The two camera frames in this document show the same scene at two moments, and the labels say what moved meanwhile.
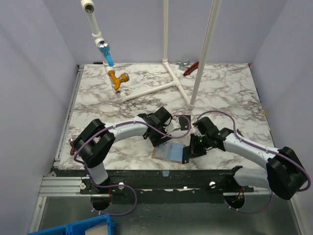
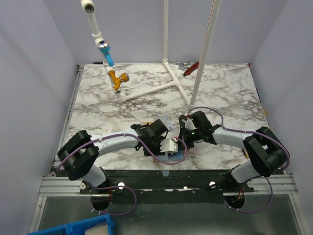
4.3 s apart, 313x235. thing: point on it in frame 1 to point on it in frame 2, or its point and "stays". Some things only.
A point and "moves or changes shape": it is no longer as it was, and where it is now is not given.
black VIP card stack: (184, 122) stays
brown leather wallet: (170, 152) moves or changes shape
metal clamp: (185, 64) stays
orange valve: (117, 81) stays
